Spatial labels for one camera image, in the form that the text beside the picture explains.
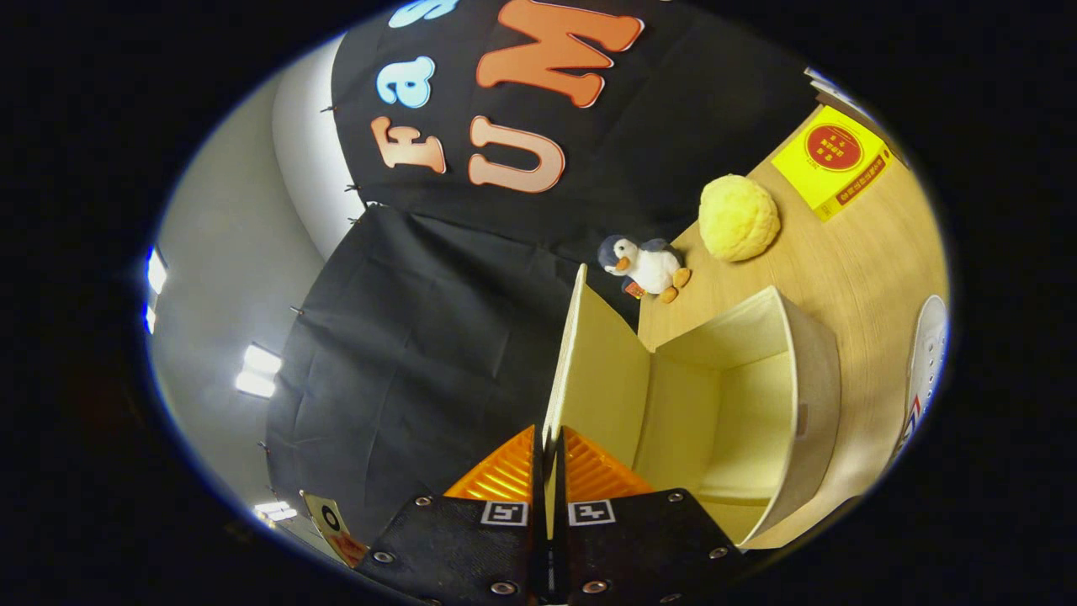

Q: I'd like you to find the penguin plush toy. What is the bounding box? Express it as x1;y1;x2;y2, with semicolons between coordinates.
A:
597;235;692;305

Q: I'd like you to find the beige fabric storage box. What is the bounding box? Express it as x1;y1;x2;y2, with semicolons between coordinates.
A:
543;263;842;550

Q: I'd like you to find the white canvas shoe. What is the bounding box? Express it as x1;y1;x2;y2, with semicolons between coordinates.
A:
888;295;950;464

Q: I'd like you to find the beige printed card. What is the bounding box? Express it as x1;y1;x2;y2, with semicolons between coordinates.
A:
300;491;371;569

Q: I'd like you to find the yellow round plush ball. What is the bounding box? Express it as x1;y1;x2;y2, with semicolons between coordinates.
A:
698;174;781;263

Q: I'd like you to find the yellow book with red circle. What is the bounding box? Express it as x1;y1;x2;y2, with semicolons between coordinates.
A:
771;105;893;222

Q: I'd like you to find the black backdrop cloth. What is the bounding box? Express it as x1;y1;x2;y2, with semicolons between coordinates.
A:
265;0;830;548

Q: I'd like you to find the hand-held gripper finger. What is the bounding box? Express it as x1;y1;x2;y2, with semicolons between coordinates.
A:
353;425;545;606
551;425;745;606

